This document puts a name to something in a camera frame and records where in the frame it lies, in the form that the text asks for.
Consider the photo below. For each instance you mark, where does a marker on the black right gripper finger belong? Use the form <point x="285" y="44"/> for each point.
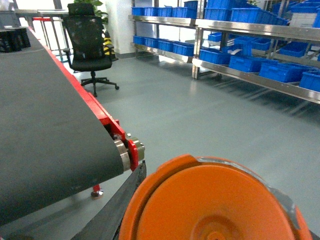
<point x="106" y="224"/>

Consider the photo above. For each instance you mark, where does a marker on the steel shelf rack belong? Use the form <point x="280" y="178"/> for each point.
<point x="249" y="32"/>

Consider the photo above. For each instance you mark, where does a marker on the black mesh office chair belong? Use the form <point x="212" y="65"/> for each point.
<point x="85" y="30"/>

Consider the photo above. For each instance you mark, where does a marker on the blue storage bin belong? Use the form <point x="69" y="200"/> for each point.
<point x="283" y="72"/>
<point x="214" y="56"/>
<point x="248" y="64"/>
<point x="311" y="80"/>

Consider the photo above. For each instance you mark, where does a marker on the black small box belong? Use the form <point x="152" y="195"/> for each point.
<point x="14" y="39"/>

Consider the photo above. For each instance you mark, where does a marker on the green potted plant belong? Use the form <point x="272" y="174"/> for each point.
<point x="99" y="13"/>

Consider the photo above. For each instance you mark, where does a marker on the red conveyor frame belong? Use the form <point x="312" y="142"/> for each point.
<point x="70" y="141"/>

